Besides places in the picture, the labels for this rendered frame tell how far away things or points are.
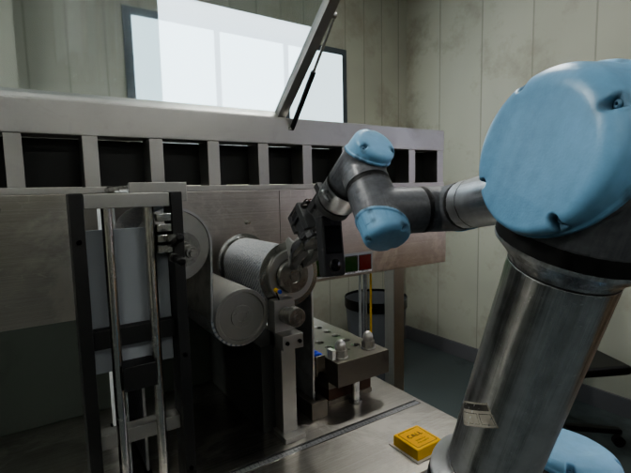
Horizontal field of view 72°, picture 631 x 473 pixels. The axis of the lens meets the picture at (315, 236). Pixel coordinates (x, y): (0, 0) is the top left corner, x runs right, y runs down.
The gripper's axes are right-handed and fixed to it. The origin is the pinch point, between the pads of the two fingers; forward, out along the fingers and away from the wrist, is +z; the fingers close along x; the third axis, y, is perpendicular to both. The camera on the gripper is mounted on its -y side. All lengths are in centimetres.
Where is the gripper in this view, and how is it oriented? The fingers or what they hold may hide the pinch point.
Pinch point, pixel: (298, 267)
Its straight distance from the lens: 94.6
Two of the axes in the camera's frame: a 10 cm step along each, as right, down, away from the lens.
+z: -4.0, 5.8, 7.1
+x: -8.4, 0.8, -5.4
